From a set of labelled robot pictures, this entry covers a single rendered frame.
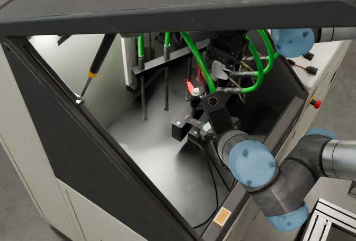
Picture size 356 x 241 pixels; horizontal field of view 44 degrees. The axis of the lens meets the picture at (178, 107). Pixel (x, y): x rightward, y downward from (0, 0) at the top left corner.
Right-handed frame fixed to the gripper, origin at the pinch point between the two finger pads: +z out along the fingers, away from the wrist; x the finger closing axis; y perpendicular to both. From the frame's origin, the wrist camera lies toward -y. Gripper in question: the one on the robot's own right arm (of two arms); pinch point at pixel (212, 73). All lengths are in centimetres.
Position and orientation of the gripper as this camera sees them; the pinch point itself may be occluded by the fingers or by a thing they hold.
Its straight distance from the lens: 119.5
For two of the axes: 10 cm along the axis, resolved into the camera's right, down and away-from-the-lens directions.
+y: 8.3, 4.6, -3.2
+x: 5.6, -6.5, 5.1
